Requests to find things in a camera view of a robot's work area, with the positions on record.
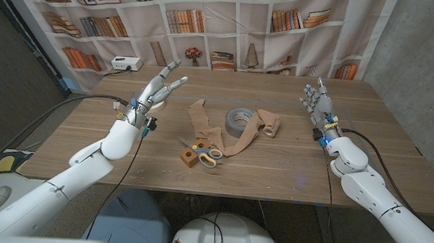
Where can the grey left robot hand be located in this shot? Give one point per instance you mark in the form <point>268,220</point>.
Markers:
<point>146,97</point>

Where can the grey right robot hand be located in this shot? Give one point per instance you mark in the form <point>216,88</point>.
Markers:
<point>322,107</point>

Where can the beige adhesive wrap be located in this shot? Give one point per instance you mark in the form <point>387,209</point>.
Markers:
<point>198,116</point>

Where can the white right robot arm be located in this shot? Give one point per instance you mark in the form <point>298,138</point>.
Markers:
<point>387,202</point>

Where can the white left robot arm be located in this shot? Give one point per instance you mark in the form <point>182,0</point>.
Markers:
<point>63,187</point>

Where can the wooden block with holes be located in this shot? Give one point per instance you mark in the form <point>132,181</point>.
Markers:
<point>188,158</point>

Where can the white power box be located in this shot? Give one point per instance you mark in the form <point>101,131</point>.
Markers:
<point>125,63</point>

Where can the printed bookshelf backdrop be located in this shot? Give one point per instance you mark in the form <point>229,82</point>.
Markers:
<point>222,41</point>

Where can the dark metal table leg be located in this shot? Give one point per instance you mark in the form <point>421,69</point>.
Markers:
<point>322,228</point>

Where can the blue grey box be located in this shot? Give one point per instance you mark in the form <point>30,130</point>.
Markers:
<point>129,222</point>

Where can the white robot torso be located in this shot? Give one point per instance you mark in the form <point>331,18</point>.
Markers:
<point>232,233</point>

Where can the yellow black floor item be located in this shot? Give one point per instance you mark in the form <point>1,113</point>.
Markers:
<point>5,163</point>

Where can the grey duct tape roll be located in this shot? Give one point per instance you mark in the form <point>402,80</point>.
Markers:
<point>232,127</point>

